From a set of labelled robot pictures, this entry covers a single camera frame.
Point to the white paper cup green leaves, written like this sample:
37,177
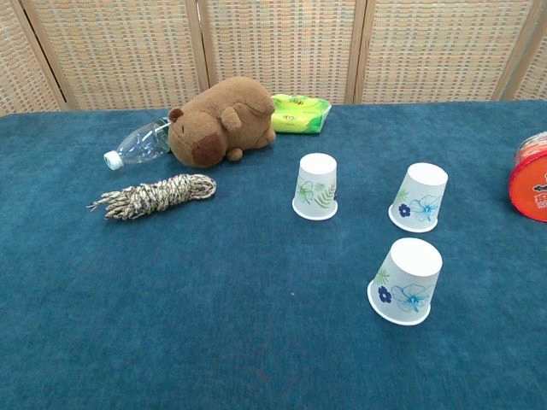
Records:
315,183

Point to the white paper cup blue flower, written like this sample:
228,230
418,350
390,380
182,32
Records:
421,192
406,277

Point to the green snack packet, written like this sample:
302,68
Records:
299,115

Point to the brown capybara plush toy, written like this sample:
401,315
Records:
222,115

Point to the blue fabric table cover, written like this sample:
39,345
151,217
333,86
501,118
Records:
171,299

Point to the clear plastic water bottle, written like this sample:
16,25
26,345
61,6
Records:
137,143

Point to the woven rattan folding screen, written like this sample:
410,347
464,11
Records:
278,42

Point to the red round snack canister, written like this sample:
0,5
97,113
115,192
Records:
532,188

